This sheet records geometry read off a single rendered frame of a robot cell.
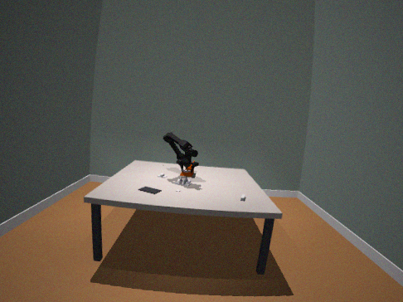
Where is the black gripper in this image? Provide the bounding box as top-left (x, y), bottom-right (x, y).
top-left (176, 155), bottom-right (199, 173)

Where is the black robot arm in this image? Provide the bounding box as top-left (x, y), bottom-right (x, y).
top-left (163, 132), bottom-right (198, 169)

